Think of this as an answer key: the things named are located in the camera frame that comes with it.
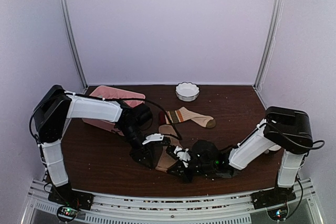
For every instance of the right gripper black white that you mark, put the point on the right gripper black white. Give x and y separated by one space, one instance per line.
180 166

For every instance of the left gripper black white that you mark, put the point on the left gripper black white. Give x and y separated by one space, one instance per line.
137 156

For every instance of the plain beige sock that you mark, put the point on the plain beige sock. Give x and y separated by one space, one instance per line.
165 160

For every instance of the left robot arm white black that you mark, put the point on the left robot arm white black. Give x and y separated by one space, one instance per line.
98 161

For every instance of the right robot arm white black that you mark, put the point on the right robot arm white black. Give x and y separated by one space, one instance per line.
287 128

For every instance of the striped beige brown sock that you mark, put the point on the striped beige brown sock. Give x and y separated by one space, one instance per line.
183 114

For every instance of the white scalloped ceramic bowl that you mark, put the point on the white scalloped ceramic bowl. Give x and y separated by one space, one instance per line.
187 91

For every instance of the white cup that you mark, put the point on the white cup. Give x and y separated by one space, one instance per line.
272 149

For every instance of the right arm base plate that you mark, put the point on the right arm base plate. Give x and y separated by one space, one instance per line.
272 197

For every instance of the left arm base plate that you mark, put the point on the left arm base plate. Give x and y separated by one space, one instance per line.
65 195

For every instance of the aluminium front table rail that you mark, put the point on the aluminium front table rail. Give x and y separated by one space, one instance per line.
229 208

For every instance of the left aluminium corner post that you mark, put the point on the left aluminium corner post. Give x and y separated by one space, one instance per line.
72 43

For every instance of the aluminium corner post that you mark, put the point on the aluminium corner post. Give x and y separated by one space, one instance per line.
269 44
72 43

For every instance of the right aluminium corner post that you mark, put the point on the right aluminium corner post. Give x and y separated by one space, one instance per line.
269 44

